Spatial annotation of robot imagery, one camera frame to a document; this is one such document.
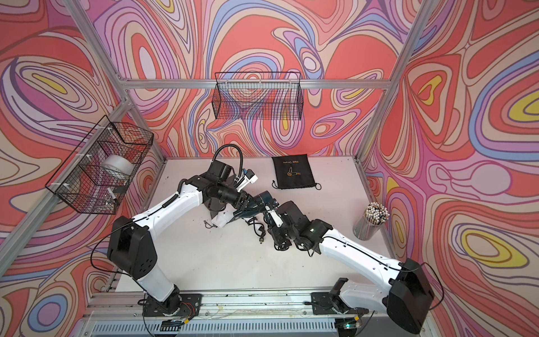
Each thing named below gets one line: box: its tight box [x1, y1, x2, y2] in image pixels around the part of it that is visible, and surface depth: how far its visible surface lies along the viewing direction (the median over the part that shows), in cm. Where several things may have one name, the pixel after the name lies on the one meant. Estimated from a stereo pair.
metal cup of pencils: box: [353, 202, 390, 241], surface depth 80 cm
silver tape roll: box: [101, 154, 136, 176], surface depth 76 cm
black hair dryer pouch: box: [271, 153, 323, 191], surface depth 114 cm
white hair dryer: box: [211, 202, 238, 229], surface depth 92 cm
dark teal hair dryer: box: [233, 190, 278, 229], surface depth 75 cm
